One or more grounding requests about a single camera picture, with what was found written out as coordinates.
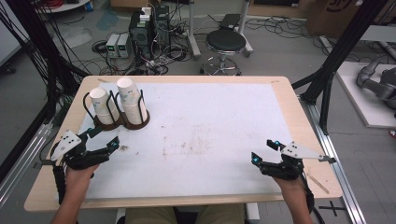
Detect black computer tower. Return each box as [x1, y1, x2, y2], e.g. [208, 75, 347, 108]
[128, 5, 172, 61]

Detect black metal frame post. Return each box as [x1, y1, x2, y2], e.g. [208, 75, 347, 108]
[291, 0, 389, 135]

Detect grey power supply unit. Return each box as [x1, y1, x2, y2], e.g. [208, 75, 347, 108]
[105, 33, 121, 59]
[117, 33, 132, 59]

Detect aluminium floor rail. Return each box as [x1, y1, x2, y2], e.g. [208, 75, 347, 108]
[0, 121, 54, 209]
[299, 95, 369, 224]

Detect black frame with cables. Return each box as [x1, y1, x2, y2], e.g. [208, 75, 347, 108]
[0, 0, 82, 183]

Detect black round stool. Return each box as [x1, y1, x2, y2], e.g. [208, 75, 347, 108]
[200, 29, 248, 77]

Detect white table mat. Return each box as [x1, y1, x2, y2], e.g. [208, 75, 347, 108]
[78, 81, 294, 201]

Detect black flat device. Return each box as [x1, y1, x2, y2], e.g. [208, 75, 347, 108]
[219, 13, 243, 31]

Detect white desk leg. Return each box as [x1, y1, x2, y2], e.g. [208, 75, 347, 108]
[186, 0, 203, 61]
[237, 0, 254, 59]

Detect tangle of floor cables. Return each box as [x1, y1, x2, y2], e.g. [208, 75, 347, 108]
[90, 3, 362, 77]

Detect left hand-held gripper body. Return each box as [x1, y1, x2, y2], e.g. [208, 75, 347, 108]
[49, 130, 110, 171]

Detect white round table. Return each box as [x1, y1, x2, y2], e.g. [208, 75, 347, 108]
[35, 0, 92, 14]

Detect person's right hand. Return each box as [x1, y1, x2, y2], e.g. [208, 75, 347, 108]
[273, 175, 310, 203]

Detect white floor platform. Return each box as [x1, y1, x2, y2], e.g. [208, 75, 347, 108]
[335, 61, 396, 129]

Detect white table leg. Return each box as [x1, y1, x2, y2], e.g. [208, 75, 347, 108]
[245, 202, 262, 224]

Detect tall stack of paper cups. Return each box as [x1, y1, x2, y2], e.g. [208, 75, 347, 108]
[116, 77, 149, 126]

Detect person's left hand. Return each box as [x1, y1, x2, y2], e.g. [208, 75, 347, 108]
[64, 163, 101, 198]

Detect brown cardboard box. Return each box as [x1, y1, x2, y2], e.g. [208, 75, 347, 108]
[305, 0, 391, 39]

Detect person's khaki trousers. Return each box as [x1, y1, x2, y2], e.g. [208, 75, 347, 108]
[124, 203, 248, 224]

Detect short stack of paper cups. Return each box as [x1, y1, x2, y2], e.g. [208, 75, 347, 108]
[89, 87, 120, 125]

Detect black wire cup holder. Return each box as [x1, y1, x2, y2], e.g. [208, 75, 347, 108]
[82, 89, 151, 132]

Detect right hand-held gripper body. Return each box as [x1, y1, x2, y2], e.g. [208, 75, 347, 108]
[260, 141, 338, 182]

